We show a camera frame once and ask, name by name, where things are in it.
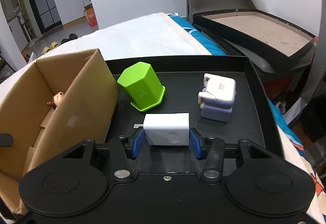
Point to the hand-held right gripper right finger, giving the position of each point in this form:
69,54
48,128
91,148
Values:
195,144

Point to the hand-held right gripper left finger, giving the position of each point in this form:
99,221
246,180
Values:
138,144

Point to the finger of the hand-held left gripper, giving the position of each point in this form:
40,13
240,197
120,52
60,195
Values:
5,140

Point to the white charger block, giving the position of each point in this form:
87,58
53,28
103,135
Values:
165,127

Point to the black tray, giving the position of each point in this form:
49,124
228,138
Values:
249,132

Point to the brown doll figure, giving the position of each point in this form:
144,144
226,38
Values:
57,99

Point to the brown cardboard box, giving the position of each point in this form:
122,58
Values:
76,117

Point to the white and purple charger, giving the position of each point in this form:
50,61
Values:
219,96

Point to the green hexagonal cup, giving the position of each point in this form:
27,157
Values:
140,84

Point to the yellow slipper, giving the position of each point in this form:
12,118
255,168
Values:
46,50
54,45

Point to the grey seat cushion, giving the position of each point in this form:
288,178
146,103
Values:
254,61

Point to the white blanket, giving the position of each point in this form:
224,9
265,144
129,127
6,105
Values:
140,35

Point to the black slipper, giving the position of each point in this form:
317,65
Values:
65,41
72,35

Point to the black box with brown inside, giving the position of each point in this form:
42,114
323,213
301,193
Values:
257,28

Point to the orange box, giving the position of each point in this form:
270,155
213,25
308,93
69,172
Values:
91,16

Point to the white kitchen cabinet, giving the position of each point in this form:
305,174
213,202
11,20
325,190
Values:
71,5

